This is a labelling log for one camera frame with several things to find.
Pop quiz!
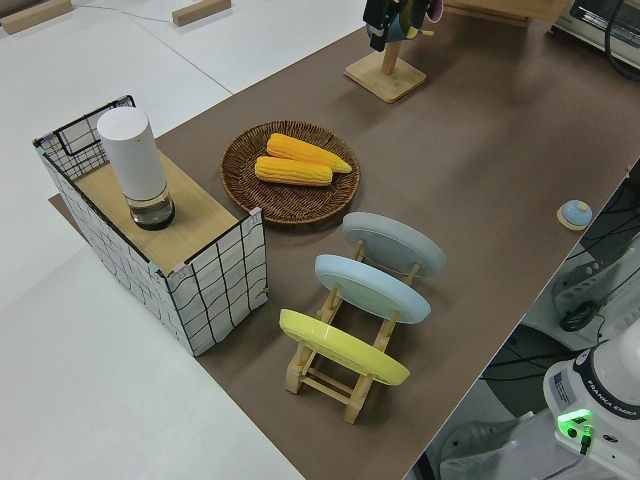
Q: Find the white toaster oven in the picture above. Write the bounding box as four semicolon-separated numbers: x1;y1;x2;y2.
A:
548;0;640;57

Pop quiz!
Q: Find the dark blue mug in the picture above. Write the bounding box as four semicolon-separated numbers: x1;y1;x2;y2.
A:
367;0;427;44

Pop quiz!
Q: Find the wooden mug tree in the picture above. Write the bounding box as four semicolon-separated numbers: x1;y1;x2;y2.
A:
343;27;429;105

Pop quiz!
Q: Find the blue call bell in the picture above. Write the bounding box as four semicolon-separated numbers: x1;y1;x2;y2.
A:
556;199;594;231

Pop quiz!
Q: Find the coiled black cable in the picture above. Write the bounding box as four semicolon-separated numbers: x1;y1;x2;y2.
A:
558;301;600;332

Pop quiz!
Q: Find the wooden plate rack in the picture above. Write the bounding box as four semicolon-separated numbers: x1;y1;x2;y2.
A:
284;239;421;425

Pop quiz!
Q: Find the brown table mat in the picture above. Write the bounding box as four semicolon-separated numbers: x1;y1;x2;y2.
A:
48;0;640;480

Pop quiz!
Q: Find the wooden block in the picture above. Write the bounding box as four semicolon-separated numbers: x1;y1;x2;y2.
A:
0;0;72;35
171;0;232;27

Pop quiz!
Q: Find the gray plate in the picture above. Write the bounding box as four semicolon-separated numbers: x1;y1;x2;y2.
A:
342;211;448;279

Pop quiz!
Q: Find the yellow plate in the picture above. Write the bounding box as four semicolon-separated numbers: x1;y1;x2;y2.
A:
278;308;412;386

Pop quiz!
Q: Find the wooden drawer cabinet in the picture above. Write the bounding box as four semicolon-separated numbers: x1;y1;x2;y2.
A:
442;0;532;27

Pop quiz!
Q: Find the white cylinder grinder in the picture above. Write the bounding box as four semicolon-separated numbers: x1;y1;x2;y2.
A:
96;109;177;232

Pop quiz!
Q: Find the light blue plate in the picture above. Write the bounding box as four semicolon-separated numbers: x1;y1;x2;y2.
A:
313;253;432;326

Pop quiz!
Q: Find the yellow corn cob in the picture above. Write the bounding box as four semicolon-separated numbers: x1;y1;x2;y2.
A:
266;132;354;175
254;156;334;188

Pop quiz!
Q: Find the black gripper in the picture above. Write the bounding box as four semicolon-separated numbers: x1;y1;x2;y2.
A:
362;0;401;52

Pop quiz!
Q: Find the black wire shelf rack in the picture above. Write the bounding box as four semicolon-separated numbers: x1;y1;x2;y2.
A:
32;93;270;357

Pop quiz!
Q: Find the thick black cable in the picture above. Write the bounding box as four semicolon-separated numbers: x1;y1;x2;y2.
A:
603;0;640;84

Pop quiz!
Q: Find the round wicker basket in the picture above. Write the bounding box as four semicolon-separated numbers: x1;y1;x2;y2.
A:
220;119;362;227

